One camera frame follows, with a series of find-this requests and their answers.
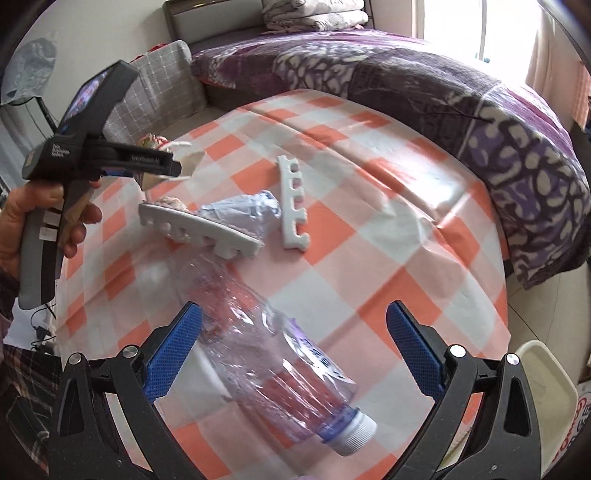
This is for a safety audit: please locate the red instant noodle cup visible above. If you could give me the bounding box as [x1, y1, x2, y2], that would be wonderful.
[135, 133, 205, 190]

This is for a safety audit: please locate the clear plastic water bottle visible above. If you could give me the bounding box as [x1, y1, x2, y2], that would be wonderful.
[175, 256, 378, 456]

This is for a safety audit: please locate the white tissue wad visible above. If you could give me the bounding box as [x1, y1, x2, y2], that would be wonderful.
[153, 196, 190, 212]

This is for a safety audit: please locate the white trash bin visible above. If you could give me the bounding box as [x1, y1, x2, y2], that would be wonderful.
[510, 340, 578, 474]

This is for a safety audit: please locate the person's left hand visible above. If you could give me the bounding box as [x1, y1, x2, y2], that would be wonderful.
[1, 181, 102, 281]

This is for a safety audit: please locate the blue white cardboard box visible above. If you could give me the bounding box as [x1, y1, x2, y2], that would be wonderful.
[545, 391, 590, 480]

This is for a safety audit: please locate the dark bed headboard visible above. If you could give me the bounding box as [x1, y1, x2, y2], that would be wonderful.
[162, 0, 264, 44]

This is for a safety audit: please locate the white foam strip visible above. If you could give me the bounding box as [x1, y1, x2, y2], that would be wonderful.
[138, 202, 264, 260]
[276, 155, 311, 252]

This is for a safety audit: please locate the purple patterned bed quilt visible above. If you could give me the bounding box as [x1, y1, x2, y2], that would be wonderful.
[191, 30, 590, 288]

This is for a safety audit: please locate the folded floral duvet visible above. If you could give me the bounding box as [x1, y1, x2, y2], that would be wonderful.
[262, 0, 370, 33]

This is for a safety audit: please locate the orange checkered tablecloth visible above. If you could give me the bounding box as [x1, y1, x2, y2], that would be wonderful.
[55, 88, 512, 480]

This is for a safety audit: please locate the pink curtain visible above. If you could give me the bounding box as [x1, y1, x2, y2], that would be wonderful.
[526, 1, 590, 130]

